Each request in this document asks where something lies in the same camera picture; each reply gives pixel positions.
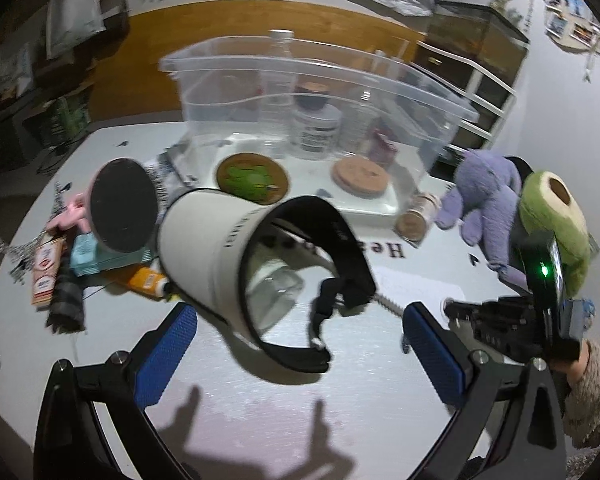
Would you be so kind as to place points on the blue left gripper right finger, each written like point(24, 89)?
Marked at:
point(442, 355)

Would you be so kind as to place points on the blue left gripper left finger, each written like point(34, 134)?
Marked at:
point(159, 352)

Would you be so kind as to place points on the cork coaster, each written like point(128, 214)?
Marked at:
point(360, 176)

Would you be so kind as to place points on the person's right hand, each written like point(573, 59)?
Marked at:
point(574, 370)

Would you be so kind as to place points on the colourful plush ball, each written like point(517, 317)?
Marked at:
point(588, 311)

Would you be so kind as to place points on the orange tube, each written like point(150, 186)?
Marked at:
point(143, 280)

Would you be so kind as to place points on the dark checkered cloth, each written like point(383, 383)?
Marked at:
point(66, 310)

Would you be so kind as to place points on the green avocado plush toy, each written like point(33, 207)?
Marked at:
point(546, 204)

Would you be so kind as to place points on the teal packet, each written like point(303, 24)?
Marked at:
point(89, 257)

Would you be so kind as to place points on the small brown pill bottle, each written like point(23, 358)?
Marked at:
point(414, 222)

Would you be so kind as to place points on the glass jar inside bag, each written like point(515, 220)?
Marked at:
point(272, 291)

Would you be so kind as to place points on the purple plush toy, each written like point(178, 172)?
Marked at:
point(483, 202)

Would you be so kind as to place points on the orange snack packet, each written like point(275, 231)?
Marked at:
point(46, 264)

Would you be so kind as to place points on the round pink hand mirror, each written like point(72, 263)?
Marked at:
point(120, 207)

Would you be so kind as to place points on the black and white pouch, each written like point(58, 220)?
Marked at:
point(170, 174)

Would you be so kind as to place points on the green frog coaster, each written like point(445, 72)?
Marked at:
point(253, 177)

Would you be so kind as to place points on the red small box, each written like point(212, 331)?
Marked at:
point(381, 150)

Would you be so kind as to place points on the clear glass jar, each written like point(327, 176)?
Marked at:
point(359, 115)

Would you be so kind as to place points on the clear plastic storage bin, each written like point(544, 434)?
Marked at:
point(219, 90)

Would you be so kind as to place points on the white labelled jar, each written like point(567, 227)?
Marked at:
point(313, 133)

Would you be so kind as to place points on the clear plastic water bottle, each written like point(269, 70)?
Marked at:
point(277, 81)

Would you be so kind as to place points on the white shopping bag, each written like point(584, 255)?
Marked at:
point(70, 23)

